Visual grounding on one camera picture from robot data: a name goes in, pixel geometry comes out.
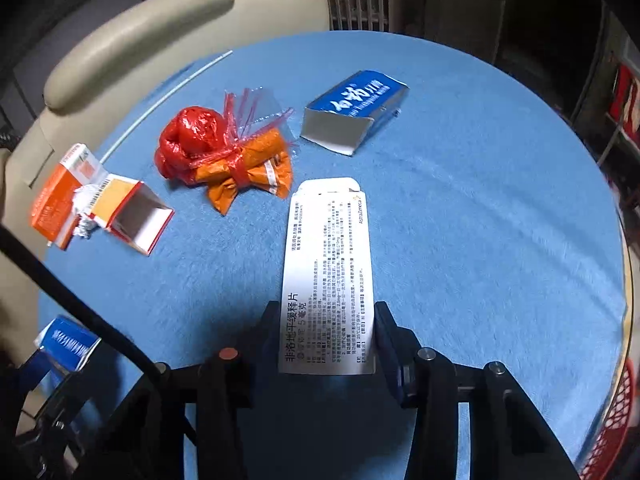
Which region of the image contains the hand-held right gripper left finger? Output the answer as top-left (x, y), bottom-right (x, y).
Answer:
top-left (85, 300), bottom-right (282, 480)

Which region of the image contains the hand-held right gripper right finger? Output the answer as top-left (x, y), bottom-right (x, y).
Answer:
top-left (374, 301), bottom-right (581, 480)

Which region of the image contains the small blue box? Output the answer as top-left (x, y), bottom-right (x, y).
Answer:
top-left (34, 315), bottom-right (103, 373)

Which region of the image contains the white printed medicine box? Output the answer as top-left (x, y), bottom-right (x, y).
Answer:
top-left (277, 177), bottom-right (377, 377)

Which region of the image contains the orange and white box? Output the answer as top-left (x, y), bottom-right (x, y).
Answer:
top-left (29, 143), bottom-right (108, 251)

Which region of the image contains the white tissue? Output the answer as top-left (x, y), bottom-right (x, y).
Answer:
top-left (70, 184), bottom-right (108, 240)

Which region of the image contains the blue toothpaste box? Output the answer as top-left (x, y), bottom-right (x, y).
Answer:
top-left (299, 70), bottom-right (411, 157)

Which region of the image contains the orange packet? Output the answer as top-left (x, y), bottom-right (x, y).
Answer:
top-left (192, 127), bottom-right (295, 216)

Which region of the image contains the open orange white box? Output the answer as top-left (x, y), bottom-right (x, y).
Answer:
top-left (97, 174), bottom-right (176, 257)

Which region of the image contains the red plastic bag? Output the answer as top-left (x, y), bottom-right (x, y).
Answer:
top-left (154, 89), bottom-right (301, 186)

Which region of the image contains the red plastic basket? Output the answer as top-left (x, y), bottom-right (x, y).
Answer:
top-left (580, 360), bottom-right (640, 480)

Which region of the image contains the thin white stick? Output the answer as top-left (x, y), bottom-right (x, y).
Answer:
top-left (97, 50), bottom-right (234, 163)

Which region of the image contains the beige leather chair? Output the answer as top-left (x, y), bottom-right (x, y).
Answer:
top-left (0, 0), bottom-right (332, 421)

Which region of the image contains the metal shelf rack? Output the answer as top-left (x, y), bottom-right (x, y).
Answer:
top-left (570, 0), bottom-right (640, 201)

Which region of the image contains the wooden crib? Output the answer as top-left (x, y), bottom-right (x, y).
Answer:
top-left (307, 0), bottom-right (406, 36)

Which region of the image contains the red patterned cloth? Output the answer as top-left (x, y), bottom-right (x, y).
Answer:
top-left (607, 62), bottom-right (640, 133)

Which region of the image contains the dark wooden door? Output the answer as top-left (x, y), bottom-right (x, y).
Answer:
top-left (425, 0), bottom-right (506, 66)

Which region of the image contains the black cable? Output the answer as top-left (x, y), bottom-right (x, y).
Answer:
top-left (0, 224), bottom-right (198, 448)

